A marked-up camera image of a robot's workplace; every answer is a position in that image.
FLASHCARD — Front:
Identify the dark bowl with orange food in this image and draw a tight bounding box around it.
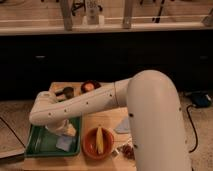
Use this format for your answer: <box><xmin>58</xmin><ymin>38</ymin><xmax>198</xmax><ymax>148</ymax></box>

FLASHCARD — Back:
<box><xmin>81</xmin><ymin>80</ymin><xmax>101</xmax><ymax>93</ymax></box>

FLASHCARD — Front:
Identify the yellow corn cob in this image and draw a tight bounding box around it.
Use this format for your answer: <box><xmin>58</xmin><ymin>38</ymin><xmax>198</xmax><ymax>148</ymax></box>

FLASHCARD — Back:
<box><xmin>96</xmin><ymin>126</ymin><xmax>104</xmax><ymax>154</ymax></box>

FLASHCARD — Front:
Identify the black cable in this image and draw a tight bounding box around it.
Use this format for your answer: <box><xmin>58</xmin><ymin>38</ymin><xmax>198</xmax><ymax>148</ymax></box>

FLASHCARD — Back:
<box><xmin>185</xmin><ymin>103</ymin><xmax>200</xmax><ymax>154</ymax></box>
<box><xmin>0</xmin><ymin>116</ymin><xmax>27</xmax><ymax>149</ymax></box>

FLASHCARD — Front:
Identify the wooden shelf post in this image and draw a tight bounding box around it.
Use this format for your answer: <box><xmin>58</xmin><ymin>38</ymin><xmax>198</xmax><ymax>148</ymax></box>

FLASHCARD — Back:
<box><xmin>122</xmin><ymin>0</ymin><xmax>133</xmax><ymax>29</ymax></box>
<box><xmin>59</xmin><ymin>0</ymin><xmax>73</xmax><ymax>31</ymax></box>

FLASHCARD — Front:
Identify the grey blue cloth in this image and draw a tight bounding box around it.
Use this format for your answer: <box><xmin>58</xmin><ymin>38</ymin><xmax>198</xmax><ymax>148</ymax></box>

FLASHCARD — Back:
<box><xmin>114</xmin><ymin>117</ymin><xmax>130</xmax><ymax>134</ymax></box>

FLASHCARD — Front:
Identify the green plastic tray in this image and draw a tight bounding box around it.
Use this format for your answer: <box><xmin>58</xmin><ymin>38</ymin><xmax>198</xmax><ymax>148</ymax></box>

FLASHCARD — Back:
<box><xmin>25</xmin><ymin>117</ymin><xmax>82</xmax><ymax>158</ymax></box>

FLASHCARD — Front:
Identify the black cable right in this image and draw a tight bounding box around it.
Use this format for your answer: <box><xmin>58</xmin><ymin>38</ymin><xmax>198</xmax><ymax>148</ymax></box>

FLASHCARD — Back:
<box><xmin>185</xmin><ymin>103</ymin><xmax>200</xmax><ymax>154</ymax></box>

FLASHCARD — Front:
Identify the black cable left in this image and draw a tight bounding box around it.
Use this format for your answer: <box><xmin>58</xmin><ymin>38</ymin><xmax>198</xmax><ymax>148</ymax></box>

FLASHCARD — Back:
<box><xmin>0</xmin><ymin>116</ymin><xmax>27</xmax><ymax>149</ymax></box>

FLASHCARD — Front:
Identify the wooden shelf post right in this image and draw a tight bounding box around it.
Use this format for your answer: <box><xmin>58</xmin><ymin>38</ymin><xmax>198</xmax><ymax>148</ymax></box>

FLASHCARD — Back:
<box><xmin>122</xmin><ymin>0</ymin><xmax>133</xmax><ymax>29</ymax></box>

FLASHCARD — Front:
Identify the wooden shelf post left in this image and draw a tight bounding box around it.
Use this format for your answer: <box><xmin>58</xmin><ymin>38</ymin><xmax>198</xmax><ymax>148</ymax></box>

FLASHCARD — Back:
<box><xmin>59</xmin><ymin>0</ymin><xmax>73</xmax><ymax>31</ymax></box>

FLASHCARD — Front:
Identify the wooden board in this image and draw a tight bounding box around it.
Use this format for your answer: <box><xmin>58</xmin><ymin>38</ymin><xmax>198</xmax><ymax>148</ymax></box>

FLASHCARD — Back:
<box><xmin>21</xmin><ymin>81</ymin><xmax>138</xmax><ymax>171</ymax></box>

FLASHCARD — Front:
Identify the blue black device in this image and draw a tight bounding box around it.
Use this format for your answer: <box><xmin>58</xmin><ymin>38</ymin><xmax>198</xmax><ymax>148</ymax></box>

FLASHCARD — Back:
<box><xmin>185</xmin><ymin>92</ymin><xmax>212</xmax><ymax>108</ymax></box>

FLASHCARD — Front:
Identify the white bottle on shelf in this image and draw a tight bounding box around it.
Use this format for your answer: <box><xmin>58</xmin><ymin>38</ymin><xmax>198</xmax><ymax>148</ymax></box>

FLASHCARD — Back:
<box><xmin>83</xmin><ymin>0</ymin><xmax>103</xmax><ymax>25</ymax></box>

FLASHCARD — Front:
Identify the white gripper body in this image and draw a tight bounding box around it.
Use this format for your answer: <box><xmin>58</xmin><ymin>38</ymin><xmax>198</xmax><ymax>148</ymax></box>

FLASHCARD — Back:
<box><xmin>45</xmin><ymin>119</ymin><xmax>76</xmax><ymax>136</ymax></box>

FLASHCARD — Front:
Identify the brown wrapped snack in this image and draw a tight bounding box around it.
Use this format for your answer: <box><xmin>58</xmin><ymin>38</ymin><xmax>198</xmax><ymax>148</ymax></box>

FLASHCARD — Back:
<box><xmin>112</xmin><ymin>144</ymin><xmax>135</xmax><ymax>160</ymax></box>

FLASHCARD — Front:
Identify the light blue sponge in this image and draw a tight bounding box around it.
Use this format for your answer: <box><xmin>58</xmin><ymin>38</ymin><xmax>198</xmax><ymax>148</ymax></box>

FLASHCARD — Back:
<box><xmin>56</xmin><ymin>135</ymin><xmax>73</xmax><ymax>151</ymax></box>

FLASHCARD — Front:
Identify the dark metal cup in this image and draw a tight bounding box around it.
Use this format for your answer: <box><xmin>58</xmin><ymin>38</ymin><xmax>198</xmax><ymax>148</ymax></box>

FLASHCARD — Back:
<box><xmin>55</xmin><ymin>87</ymin><xmax>74</xmax><ymax>99</ymax></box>

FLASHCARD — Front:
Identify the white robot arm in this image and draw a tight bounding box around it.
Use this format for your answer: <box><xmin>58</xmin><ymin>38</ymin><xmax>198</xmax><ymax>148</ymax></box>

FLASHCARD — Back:
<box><xmin>29</xmin><ymin>70</ymin><xmax>192</xmax><ymax>171</ymax></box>

